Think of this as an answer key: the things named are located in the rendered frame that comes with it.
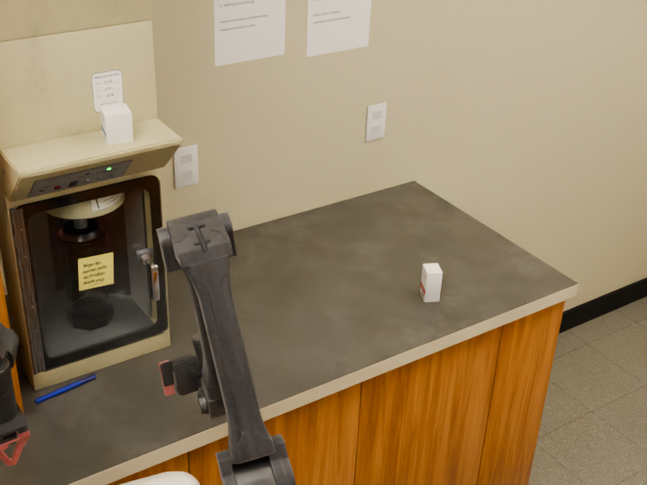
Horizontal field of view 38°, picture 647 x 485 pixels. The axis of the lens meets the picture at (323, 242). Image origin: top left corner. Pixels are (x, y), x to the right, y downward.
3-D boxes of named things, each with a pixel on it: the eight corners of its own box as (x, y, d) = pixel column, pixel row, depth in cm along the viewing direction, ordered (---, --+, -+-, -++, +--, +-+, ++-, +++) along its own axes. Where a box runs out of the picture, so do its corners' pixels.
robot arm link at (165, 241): (161, 243, 134) (233, 225, 137) (153, 219, 138) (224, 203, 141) (201, 428, 163) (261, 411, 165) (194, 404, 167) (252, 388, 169)
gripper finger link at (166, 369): (145, 354, 182) (163, 366, 174) (179, 344, 186) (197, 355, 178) (152, 386, 184) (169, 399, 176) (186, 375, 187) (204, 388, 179)
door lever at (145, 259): (152, 288, 204) (142, 292, 203) (150, 251, 200) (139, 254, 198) (163, 300, 201) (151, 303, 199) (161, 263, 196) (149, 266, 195)
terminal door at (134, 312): (36, 372, 198) (11, 207, 178) (168, 330, 213) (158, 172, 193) (37, 374, 197) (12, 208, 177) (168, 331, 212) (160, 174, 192)
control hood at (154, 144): (4, 197, 177) (-3, 149, 172) (161, 162, 193) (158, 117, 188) (24, 223, 168) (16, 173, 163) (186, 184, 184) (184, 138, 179)
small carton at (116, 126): (102, 135, 179) (99, 106, 176) (128, 132, 181) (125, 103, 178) (107, 145, 175) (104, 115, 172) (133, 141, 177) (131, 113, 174)
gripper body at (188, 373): (170, 362, 176) (185, 371, 170) (219, 346, 181) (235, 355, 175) (176, 394, 178) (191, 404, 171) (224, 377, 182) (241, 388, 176)
